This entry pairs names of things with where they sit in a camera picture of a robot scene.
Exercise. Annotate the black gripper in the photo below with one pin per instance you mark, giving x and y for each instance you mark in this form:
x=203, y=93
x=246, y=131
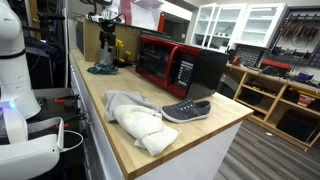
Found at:
x=107, y=30

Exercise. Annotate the red microwave door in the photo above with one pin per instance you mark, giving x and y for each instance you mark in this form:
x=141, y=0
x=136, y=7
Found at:
x=153, y=60

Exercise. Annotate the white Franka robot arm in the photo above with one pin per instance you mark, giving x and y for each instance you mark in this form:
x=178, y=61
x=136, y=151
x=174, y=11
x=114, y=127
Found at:
x=16, y=66

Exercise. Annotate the red black microwave body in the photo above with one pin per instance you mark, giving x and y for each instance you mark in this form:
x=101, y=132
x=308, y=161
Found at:
x=210, y=70

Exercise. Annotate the white glass door cabinet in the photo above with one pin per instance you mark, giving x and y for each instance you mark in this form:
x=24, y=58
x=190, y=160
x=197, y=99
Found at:
x=243, y=23

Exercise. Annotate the yellow black clamp tool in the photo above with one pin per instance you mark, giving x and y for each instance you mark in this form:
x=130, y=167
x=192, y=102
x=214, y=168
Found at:
x=119, y=43

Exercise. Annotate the white small container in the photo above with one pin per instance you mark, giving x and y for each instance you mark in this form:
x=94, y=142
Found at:
x=106, y=57

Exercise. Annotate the tan wooden box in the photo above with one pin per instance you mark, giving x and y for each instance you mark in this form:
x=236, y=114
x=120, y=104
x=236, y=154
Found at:
x=91, y=43

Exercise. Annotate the teal crumpled cloth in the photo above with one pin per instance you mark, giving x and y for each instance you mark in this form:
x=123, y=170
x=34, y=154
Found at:
x=103, y=69

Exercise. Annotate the clear plastic storage bin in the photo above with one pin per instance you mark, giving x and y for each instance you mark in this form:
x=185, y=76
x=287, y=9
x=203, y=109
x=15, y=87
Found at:
x=143, y=15

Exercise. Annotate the grey hoodie cloth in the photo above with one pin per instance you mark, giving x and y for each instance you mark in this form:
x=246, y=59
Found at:
x=123, y=98

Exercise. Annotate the black equipment rack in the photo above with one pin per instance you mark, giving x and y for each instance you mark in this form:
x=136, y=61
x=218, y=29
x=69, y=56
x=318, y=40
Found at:
x=46, y=50

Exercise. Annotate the orange black hand tool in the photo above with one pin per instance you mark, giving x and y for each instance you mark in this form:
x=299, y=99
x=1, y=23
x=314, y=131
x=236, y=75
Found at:
x=60, y=100
x=61, y=126

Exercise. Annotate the black side cart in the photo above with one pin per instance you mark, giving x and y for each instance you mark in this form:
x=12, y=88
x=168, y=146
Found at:
x=50, y=110

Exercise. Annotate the white folded towel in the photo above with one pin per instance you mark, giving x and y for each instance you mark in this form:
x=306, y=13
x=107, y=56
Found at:
x=146, y=130

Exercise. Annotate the grey canvas shoe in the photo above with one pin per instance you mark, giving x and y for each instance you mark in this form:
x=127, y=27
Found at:
x=186, y=111

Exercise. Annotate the grey bin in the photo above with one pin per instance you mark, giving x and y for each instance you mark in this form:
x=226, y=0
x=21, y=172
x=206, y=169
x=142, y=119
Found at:
x=228, y=85

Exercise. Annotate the red small device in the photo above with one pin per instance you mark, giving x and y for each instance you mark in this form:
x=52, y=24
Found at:
x=236, y=60

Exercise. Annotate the black small parts organizer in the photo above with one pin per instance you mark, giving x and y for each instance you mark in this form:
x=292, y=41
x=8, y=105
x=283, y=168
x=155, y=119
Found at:
x=248, y=55

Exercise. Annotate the white counter cabinet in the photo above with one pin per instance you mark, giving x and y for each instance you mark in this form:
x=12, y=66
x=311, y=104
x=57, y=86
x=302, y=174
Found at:
x=200, y=160

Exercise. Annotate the red black toolbox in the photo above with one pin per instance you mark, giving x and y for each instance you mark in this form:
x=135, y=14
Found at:
x=275, y=64

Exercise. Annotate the wooden shelf unit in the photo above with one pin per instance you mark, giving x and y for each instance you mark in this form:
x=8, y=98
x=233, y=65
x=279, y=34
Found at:
x=273, y=100

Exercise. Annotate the black pegboard tool rack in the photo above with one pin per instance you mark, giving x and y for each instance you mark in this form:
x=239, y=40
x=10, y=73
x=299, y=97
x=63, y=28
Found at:
x=300, y=30

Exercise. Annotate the blue small item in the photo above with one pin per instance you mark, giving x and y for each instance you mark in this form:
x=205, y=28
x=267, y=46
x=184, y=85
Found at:
x=304, y=77

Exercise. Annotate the red white box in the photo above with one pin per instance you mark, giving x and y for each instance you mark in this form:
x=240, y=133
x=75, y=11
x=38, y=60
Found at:
x=305, y=100

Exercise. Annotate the black storage box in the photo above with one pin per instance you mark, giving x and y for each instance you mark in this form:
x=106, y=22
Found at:
x=296, y=126

